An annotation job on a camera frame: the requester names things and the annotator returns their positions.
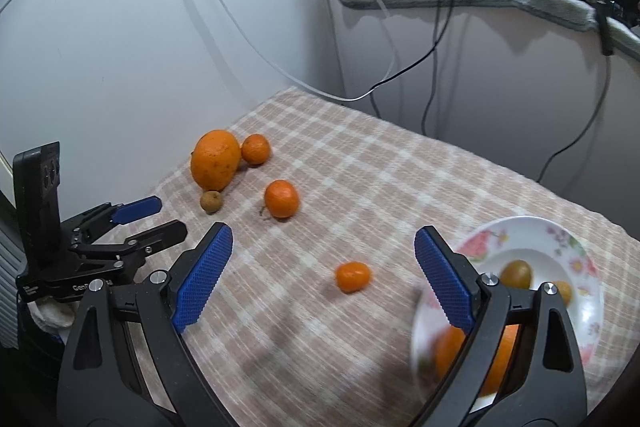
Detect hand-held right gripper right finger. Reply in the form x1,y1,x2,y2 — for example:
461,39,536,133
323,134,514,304
412,226,588,427

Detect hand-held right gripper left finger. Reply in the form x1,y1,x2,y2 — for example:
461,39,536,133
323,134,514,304
57,222,234,427

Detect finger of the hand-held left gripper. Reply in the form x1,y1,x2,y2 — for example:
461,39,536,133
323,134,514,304
62,195,164,241
74,220,189,266

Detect kiwi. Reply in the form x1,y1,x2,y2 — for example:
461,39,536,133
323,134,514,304
200,190,224,214

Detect large round orange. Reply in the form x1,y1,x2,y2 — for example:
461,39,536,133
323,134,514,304
433,323,522,399

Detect brown kiwi fruit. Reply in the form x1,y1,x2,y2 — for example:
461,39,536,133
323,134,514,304
549,280,574,307
499,259,533,289

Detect large speckled orange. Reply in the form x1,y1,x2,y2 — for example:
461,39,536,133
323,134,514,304
190,129,242,190

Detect small oval mandarin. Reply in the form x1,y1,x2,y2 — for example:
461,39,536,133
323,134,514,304
335,261,372,294

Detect white floral plate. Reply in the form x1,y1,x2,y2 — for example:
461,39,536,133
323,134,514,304
410,215,605,414

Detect mandarin orange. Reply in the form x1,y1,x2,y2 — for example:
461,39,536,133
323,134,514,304
241,133,272,166
264,179,300,219

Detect person's left hand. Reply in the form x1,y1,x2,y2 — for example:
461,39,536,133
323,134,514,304
30,301,77,334

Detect beige checked cloth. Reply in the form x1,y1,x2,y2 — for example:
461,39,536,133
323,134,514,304
106,85,628,427

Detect long white cable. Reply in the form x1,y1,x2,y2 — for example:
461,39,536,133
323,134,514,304
170,0,398,103

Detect black ring light cable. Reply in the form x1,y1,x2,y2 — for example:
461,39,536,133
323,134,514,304
536,0,617,184

